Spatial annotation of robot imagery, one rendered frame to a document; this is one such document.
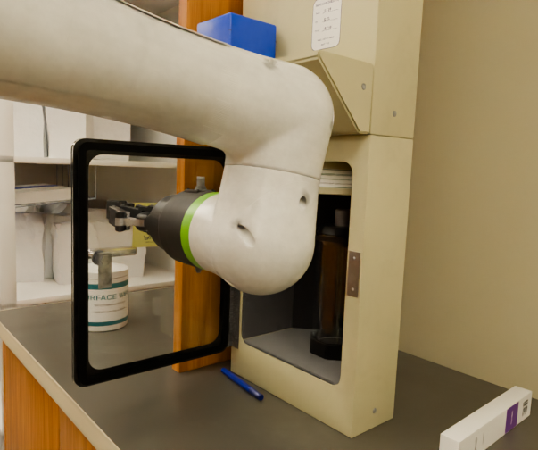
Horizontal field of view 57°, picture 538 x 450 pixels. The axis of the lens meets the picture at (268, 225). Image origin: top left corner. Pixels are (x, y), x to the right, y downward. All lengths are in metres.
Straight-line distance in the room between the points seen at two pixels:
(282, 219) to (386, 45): 0.40
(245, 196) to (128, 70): 0.16
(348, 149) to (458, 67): 0.48
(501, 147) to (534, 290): 0.29
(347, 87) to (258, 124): 0.28
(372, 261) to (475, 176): 0.43
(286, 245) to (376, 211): 0.33
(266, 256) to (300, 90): 0.16
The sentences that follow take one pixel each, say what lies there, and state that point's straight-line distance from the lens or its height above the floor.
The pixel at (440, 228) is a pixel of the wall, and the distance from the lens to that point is 1.18.
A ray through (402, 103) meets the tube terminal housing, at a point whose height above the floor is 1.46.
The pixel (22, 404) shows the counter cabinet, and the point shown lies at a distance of 1.45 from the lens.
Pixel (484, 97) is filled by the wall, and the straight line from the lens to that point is 1.15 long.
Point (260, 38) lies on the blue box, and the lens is 0.89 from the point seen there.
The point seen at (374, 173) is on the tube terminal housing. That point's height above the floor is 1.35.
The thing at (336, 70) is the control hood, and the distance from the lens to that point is 0.70.
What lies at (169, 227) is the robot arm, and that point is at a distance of 0.58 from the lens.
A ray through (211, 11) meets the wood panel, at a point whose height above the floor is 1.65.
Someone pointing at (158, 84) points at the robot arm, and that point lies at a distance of 0.41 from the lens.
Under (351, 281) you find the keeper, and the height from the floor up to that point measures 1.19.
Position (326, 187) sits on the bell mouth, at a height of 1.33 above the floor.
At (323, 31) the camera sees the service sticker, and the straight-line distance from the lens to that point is 0.85.
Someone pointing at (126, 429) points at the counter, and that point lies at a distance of 0.87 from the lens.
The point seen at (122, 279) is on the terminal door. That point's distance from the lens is 0.87.
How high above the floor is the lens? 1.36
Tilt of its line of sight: 7 degrees down
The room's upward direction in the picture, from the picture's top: 2 degrees clockwise
